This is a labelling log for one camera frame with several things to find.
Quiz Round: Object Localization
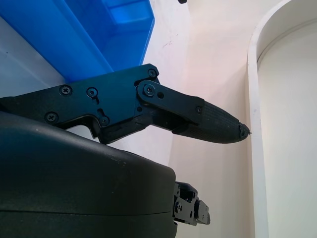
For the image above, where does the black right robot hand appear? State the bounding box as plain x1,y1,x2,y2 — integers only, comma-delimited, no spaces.
0,63,250,238

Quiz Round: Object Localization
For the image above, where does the blue plastic tray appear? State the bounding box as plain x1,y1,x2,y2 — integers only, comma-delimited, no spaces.
0,0,156,84

